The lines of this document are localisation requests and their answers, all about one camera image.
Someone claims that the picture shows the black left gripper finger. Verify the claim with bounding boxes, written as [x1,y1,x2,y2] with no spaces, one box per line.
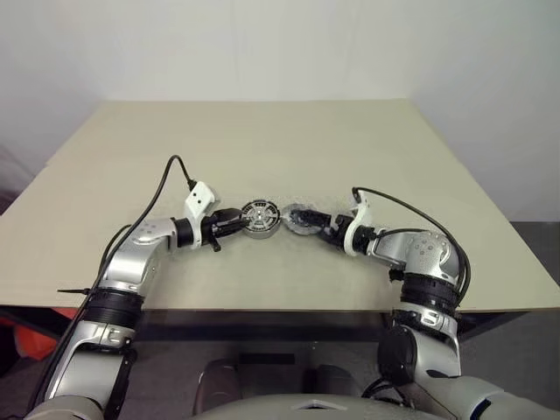
[218,220,247,239]
[213,208,244,225]

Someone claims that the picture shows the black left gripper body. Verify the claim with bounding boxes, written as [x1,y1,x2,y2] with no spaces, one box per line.
[199,210,229,254]

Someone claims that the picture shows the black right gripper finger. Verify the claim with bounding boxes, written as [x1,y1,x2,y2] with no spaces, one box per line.
[299,221,329,240]
[291,208,328,223]

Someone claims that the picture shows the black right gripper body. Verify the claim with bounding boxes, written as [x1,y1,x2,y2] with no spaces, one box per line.
[320,212,352,252]

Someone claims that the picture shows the black rotor with silver spokes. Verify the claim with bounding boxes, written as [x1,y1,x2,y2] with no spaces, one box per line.
[240,199,280,233]

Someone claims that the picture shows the dark rounded shape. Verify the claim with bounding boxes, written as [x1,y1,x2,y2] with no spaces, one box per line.
[199,359,242,400]

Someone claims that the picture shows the grey robot torso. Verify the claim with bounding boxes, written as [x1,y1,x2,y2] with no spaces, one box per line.
[185,384,415,420]

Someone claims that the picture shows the red object under table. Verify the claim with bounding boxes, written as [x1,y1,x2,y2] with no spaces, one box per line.
[0,305,69,362]

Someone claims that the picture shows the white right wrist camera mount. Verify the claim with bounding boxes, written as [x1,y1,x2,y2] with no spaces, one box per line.
[342,187,374,256]

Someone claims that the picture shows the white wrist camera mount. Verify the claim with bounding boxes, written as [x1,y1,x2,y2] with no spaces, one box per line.
[342,187,374,256]
[183,180,221,251]

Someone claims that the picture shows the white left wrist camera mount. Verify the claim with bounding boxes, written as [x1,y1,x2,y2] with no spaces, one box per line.
[183,180,221,251]

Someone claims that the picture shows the black table frame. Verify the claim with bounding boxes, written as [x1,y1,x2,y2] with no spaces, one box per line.
[0,305,543,351]

